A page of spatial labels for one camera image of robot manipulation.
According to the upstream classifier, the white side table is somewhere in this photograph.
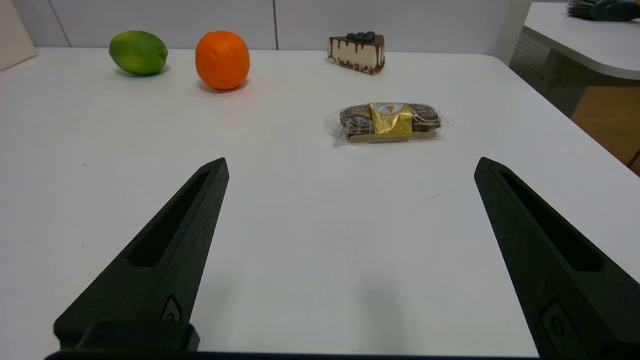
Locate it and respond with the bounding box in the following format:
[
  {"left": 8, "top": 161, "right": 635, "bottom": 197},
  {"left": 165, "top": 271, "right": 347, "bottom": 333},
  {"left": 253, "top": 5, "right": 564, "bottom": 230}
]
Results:
[{"left": 509, "top": 1, "right": 640, "bottom": 118}]

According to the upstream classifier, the black brush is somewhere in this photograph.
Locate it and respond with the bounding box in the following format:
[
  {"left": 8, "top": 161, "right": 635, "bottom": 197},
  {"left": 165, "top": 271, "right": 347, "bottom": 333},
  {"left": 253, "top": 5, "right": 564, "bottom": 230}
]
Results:
[{"left": 567, "top": 0, "right": 640, "bottom": 22}]

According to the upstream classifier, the orange fruit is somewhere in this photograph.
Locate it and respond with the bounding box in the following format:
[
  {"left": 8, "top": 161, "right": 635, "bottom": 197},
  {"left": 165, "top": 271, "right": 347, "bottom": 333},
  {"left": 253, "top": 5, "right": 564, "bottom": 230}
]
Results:
[{"left": 195, "top": 30, "right": 251, "bottom": 91}]

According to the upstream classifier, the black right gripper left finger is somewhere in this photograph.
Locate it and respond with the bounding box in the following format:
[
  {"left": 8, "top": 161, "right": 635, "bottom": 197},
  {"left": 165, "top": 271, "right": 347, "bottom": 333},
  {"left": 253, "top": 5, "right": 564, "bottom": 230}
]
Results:
[{"left": 53, "top": 157, "right": 230, "bottom": 352}]

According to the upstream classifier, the chocolate cheesecake slice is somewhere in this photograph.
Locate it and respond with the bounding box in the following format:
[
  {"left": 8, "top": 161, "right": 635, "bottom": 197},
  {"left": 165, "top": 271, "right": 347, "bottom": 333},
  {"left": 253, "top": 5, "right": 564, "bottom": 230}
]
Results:
[{"left": 327, "top": 31, "right": 386, "bottom": 76}]

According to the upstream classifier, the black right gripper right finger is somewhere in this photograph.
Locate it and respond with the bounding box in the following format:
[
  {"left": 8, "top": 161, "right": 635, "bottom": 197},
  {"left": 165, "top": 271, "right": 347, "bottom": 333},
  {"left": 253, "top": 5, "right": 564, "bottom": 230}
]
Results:
[{"left": 474, "top": 157, "right": 640, "bottom": 360}]

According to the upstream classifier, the wrapped chocolate snack pack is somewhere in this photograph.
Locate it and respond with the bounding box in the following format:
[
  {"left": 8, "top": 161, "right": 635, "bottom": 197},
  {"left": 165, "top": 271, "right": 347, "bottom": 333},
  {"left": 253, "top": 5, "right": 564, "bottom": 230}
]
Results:
[{"left": 323, "top": 101, "right": 453, "bottom": 147}]

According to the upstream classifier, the green lime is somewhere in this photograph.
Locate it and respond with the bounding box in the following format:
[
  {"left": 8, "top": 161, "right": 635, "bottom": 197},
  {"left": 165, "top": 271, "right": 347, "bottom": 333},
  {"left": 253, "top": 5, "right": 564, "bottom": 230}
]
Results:
[{"left": 108, "top": 30, "right": 169, "bottom": 77}]

